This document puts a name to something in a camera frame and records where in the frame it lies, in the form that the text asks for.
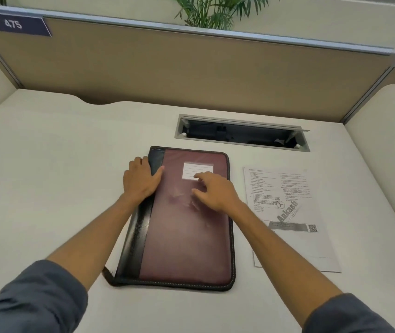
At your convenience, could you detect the person's left hand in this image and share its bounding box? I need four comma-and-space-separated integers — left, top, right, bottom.
123, 156, 165, 205

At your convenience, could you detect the person's right hand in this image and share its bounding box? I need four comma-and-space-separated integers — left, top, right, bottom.
191, 171, 244, 215

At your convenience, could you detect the maroon black zip folder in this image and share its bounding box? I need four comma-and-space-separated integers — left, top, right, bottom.
102, 146, 236, 292

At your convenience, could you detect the person's left forearm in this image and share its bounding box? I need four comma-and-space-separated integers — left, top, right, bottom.
46, 195, 154, 292

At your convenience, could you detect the person's right forearm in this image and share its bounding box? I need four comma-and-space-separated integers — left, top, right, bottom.
218, 203, 344, 324

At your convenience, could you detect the tan desk partition panel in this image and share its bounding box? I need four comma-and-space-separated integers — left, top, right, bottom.
0, 4, 395, 123

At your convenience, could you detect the printed white paper sheet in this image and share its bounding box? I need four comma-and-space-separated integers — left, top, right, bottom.
242, 166, 342, 274

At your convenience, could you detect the grey shirt sleeve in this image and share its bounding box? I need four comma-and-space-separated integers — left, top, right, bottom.
301, 292, 395, 333
0, 259, 89, 333

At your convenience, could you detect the blue partition number label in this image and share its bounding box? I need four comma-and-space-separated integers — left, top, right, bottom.
0, 13, 52, 37

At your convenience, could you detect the grey desk cable tray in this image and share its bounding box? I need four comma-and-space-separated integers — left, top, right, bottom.
174, 114, 312, 153

